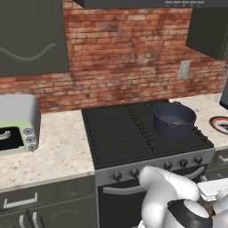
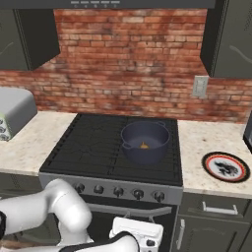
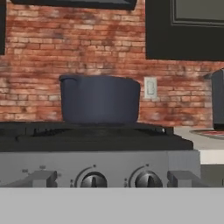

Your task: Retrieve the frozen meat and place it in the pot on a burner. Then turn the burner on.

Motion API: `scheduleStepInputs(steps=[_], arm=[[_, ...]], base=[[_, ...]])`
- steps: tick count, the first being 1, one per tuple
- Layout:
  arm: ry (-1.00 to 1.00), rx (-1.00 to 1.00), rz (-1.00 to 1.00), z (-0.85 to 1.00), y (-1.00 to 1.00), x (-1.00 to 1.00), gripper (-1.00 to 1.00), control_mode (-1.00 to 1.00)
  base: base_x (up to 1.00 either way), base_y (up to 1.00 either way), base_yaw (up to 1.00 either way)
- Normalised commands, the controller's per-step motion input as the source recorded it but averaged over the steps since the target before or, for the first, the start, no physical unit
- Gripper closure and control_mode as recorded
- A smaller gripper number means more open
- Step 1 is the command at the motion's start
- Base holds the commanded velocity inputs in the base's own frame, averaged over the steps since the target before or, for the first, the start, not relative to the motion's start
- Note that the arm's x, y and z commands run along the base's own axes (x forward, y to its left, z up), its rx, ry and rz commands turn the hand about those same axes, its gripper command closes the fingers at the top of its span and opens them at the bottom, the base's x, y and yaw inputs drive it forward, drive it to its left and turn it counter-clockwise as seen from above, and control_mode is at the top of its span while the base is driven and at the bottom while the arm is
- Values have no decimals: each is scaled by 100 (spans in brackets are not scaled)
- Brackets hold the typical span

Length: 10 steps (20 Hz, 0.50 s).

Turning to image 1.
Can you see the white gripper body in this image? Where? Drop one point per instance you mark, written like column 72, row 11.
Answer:
column 212, row 188

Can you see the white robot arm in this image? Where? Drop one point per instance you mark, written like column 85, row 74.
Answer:
column 157, row 190

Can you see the dark blue pot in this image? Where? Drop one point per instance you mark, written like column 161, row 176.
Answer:
column 173, row 121

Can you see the dark grey drawer front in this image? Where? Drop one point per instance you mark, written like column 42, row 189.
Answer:
column 220, row 166
column 59, row 191

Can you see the black stove knob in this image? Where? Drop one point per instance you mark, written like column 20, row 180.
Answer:
column 117, row 177
column 168, row 166
column 198, row 160
column 134, row 173
column 183, row 163

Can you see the black red white plate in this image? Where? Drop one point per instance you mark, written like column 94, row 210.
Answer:
column 220, row 124

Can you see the dark appliance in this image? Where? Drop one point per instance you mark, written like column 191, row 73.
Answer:
column 224, row 96

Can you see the black gas stove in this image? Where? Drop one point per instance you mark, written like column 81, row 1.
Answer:
column 133, row 133

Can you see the black oven door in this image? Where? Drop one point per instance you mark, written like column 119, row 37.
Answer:
column 118, row 210

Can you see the dark grey base cupboard door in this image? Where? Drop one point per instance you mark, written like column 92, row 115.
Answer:
column 68, row 213
column 12, row 221

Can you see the dark grey range hood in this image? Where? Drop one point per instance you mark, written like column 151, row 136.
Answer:
column 133, row 3

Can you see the grey green toaster oven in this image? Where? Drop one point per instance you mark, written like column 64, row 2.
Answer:
column 20, row 115

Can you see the grey wall socket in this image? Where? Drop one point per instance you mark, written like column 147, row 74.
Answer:
column 184, row 69

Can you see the dark grey wall cupboard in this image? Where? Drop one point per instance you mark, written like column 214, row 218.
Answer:
column 207, row 29

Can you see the dark grey wall cupboard door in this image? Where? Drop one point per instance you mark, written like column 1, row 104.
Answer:
column 32, row 26

